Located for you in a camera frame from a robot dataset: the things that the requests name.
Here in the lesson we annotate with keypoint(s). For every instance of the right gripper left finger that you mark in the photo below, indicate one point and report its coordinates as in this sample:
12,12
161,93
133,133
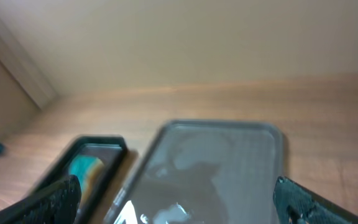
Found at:
54,204

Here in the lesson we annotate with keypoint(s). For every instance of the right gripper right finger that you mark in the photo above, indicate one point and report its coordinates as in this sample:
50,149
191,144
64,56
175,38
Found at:
296,204

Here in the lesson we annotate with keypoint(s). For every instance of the green and yellow sponge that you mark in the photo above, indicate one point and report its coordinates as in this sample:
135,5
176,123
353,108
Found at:
87,169

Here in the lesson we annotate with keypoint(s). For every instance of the small black water tray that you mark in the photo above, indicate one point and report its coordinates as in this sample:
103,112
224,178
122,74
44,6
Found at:
110,149

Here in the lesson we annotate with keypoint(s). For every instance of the large dark serving tray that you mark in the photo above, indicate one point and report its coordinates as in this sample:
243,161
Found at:
204,171

